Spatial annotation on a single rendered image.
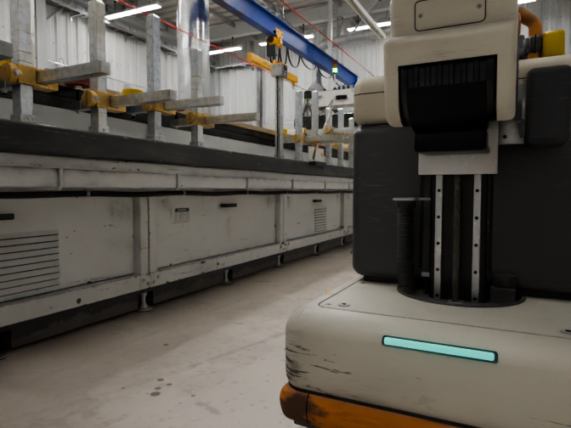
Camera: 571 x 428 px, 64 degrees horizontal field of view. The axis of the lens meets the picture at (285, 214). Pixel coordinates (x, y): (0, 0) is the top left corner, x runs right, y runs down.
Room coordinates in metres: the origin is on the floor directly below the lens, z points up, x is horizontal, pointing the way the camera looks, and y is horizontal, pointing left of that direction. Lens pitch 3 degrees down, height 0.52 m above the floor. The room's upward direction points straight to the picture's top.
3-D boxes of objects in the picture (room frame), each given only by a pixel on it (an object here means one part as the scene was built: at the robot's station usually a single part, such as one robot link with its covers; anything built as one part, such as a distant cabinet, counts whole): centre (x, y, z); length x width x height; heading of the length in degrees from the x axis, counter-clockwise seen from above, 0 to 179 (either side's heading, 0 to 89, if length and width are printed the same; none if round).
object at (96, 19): (1.46, 0.59, 0.88); 0.04 x 0.04 x 0.48; 63
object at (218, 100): (1.69, 0.42, 0.83); 0.43 x 0.03 x 0.04; 63
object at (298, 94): (2.79, -0.08, 0.89); 0.04 x 0.04 x 0.48; 63
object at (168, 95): (1.47, 0.53, 0.80); 0.43 x 0.03 x 0.04; 63
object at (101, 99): (1.48, 0.58, 0.81); 0.14 x 0.06 x 0.05; 153
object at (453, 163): (0.88, -0.39, 0.68); 0.28 x 0.27 x 0.25; 63
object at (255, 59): (8.07, 0.19, 2.65); 1.71 x 0.09 x 0.32; 153
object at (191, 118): (1.92, 0.36, 0.81); 0.14 x 0.06 x 0.05; 153
